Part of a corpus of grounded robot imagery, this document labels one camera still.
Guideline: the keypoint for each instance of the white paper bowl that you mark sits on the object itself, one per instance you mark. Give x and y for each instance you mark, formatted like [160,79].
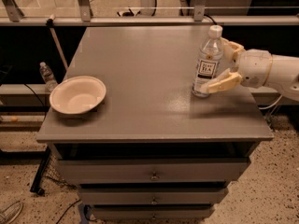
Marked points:
[78,95]

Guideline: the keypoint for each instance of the grey drawer cabinet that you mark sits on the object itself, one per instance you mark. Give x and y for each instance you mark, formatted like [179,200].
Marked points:
[149,111]

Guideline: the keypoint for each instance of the black metal stand leg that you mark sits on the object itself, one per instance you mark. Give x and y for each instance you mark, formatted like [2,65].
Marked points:
[36,186]

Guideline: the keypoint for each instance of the middle grey drawer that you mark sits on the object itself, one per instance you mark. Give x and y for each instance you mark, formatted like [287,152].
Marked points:
[152,196]

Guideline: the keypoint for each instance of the metal rail frame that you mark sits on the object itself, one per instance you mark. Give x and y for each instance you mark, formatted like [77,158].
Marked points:
[110,12]

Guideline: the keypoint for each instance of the bottom grey drawer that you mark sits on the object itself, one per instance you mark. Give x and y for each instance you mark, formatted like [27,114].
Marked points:
[152,212]

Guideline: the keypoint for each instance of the wooden stick with black clamp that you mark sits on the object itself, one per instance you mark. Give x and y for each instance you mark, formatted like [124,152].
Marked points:
[57,44]

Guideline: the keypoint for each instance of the clear plastic bottle blue label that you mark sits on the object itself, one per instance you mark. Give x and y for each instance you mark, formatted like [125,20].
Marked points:
[209,57]

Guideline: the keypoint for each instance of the white wire fan guard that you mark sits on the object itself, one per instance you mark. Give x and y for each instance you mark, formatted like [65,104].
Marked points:
[10,213]

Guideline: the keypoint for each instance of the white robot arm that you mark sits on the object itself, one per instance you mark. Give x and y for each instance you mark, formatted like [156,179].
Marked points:
[283,76]

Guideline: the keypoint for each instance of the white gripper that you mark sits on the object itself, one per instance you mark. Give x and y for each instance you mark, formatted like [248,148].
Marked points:
[254,67]

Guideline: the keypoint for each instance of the top grey drawer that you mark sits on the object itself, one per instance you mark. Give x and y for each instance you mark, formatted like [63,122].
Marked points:
[146,171]

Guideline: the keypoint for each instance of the small clear water bottle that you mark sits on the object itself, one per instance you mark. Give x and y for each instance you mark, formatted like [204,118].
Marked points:
[48,76]

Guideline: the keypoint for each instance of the grey drawer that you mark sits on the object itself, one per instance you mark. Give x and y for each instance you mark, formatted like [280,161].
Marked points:
[152,212]
[146,171]
[152,196]

